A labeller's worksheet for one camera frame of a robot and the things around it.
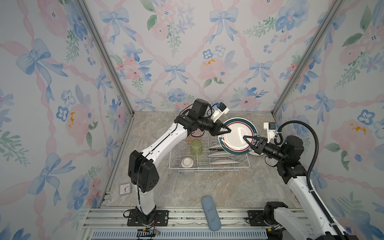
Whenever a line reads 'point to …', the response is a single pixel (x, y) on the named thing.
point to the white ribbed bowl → (187, 165)
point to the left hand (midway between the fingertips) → (229, 128)
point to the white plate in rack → (224, 161)
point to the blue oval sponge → (210, 211)
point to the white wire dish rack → (203, 152)
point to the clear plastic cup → (181, 146)
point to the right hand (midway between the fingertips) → (244, 137)
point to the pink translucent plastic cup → (197, 132)
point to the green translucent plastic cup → (196, 148)
